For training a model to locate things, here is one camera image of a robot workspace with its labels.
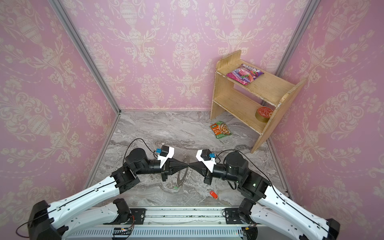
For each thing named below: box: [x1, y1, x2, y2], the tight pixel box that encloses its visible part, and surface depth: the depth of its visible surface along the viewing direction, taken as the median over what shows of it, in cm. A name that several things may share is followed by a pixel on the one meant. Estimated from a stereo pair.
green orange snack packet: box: [210, 121, 232, 139], surface depth 111 cm
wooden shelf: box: [210, 50, 307, 154], surface depth 83 cm
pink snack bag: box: [226, 63, 265, 86], surface depth 77 cm
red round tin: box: [255, 106, 274, 123], surface depth 88 cm
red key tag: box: [209, 190, 219, 200], surface depth 83 cm
